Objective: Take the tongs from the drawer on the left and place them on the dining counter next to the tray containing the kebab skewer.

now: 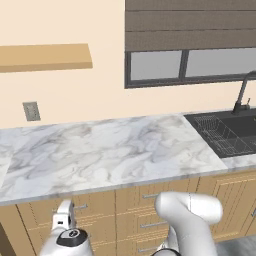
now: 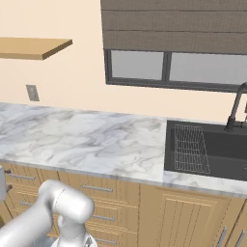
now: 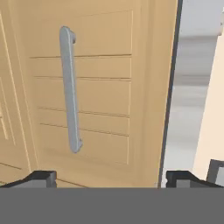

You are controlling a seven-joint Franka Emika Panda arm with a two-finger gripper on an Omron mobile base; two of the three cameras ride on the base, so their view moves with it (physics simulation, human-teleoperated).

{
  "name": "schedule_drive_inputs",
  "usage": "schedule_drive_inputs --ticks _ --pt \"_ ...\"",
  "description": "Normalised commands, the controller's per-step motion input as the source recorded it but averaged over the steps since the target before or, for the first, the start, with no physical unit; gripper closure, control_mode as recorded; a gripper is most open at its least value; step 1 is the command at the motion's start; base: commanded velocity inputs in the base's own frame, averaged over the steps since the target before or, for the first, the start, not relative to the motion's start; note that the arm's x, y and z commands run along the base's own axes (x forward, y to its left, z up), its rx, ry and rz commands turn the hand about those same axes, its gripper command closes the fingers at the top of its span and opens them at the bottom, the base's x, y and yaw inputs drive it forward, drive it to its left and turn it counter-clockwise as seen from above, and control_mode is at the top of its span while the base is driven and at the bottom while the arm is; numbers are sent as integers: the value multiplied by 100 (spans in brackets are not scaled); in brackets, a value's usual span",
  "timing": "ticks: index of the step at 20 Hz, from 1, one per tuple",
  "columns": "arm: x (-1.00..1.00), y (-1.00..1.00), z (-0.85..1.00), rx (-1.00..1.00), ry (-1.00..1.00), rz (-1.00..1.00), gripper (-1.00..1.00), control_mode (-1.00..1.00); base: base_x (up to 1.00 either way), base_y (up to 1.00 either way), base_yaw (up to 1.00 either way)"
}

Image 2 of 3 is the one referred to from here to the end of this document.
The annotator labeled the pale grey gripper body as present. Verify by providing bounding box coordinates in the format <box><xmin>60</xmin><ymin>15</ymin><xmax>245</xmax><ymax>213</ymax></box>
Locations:
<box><xmin>0</xmin><ymin>164</ymin><xmax>9</xmax><ymax>202</ymax></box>

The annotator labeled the wooden drawer front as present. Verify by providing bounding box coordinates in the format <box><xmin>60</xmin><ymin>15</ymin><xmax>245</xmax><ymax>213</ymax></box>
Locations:
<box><xmin>5</xmin><ymin>186</ymin><xmax>43</xmax><ymax>216</ymax></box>
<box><xmin>58</xmin><ymin>171</ymin><xmax>141</xmax><ymax>203</ymax></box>
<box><xmin>1</xmin><ymin>163</ymin><xmax>42</xmax><ymax>191</ymax></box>
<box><xmin>86</xmin><ymin>198</ymin><xmax>141</xmax><ymax>233</ymax></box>
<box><xmin>85</xmin><ymin>225</ymin><xmax>141</xmax><ymax>247</ymax></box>

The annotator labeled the dark framed window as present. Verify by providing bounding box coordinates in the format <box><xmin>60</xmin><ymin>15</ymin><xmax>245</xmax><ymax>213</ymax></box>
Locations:
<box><xmin>103</xmin><ymin>48</ymin><xmax>247</xmax><ymax>95</ymax></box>

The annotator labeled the wooden cupboard door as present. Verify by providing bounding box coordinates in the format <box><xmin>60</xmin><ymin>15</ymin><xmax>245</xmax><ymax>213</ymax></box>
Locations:
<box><xmin>139</xmin><ymin>183</ymin><xmax>233</xmax><ymax>247</ymax></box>
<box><xmin>224</xmin><ymin>198</ymin><xmax>247</xmax><ymax>247</ymax></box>

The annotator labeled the dark grey sink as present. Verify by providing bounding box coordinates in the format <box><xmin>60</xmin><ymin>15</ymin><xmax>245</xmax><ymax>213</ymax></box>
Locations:
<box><xmin>163</xmin><ymin>119</ymin><xmax>247</xmax><ymax>183</ymax></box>

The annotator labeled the brown window blind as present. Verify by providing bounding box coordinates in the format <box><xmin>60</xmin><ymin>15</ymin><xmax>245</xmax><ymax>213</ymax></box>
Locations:
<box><xmin>99</xmin><ymin>0</ymin><xmax>247</xmax><ymax>55</ymax></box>

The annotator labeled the black tap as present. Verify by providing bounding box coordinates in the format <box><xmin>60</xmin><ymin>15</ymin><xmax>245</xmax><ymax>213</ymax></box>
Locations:
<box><xmin>224</xmin><ymin>81</ymin><xmax>247</xmax><ymax>132</ymax></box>

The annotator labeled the grey wall outlet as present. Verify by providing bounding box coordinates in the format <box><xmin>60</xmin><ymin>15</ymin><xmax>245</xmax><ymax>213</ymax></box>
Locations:
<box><xmin>25</xmin><ymin>84</ymin><xmax>41</xmax><ymax>103</ymax></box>

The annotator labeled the light wooden wall shelf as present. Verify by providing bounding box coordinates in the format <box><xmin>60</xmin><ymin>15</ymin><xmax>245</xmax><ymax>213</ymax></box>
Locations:
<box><xmin>0</xmin><ymin>37</ymin><xmax>73</xmax><ymax>62</ymax></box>

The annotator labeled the wire drying rack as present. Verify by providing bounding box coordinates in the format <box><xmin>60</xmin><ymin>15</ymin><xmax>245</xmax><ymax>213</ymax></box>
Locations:
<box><xmin>173</xmin><ymin>123</ymin><xmax>212</xmax><ymax>176</ymax></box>

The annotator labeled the silver cupboard door handle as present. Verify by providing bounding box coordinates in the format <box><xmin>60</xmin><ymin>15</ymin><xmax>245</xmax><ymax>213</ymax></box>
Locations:
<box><xmin>215</xmin><ymin>225</ymin><xmax>229</xmax><ymax>247</ymax></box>
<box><xmin>233</xmin><ymin>229</ymin><xmax>247</xmax><ymax>247</ymax></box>

